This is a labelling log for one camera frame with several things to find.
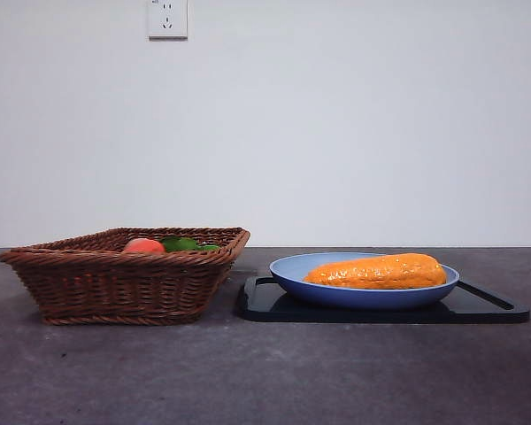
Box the blue round plate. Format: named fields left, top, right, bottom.
left=268, top=251, right=461, bottom=311

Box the orange corn cob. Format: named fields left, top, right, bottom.
left=303, top=252, right=448, bottom=291

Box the brown wicker basket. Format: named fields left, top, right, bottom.
left=0, top=227, right=252, bottom=327

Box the green leafy vegetable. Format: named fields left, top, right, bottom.
left=160, top=236, right=222, bottom=253

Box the red orange tomato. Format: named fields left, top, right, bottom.
left=123, top=237, right=166, bottom=254

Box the black rectangular tray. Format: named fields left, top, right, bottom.
left=235, top=274, right=531, bottom=324

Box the white wall socket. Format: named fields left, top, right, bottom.
left=148, top=0, right=189, bottom=41

